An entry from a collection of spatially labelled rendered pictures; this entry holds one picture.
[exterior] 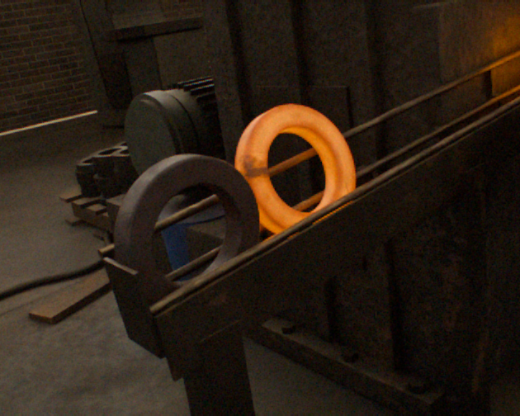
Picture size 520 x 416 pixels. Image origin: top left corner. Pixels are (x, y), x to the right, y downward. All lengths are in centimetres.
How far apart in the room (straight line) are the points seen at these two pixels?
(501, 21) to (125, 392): 126
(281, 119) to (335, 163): 11
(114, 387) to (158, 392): 14
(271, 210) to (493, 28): 68
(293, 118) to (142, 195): 28
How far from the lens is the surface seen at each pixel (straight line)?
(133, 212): 66
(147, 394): 168
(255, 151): 80
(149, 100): 215
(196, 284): 69
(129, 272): 65
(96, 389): 177
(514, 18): 138
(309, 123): 86
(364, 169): 96
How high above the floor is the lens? 92
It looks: 19 degrees down
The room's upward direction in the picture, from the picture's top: 9 degrees counter-clockwise
